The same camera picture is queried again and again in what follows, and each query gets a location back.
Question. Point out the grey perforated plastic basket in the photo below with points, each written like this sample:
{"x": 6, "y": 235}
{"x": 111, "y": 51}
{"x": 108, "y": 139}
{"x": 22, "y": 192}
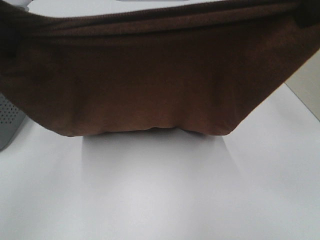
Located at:
{"x": 11, "y": 119}

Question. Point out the beige storage box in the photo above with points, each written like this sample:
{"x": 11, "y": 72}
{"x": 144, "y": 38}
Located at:
{"x": 305, "y": 84}

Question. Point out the brown towel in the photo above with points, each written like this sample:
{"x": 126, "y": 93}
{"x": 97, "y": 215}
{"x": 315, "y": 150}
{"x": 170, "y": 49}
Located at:
{"x": 199, "y": 67}

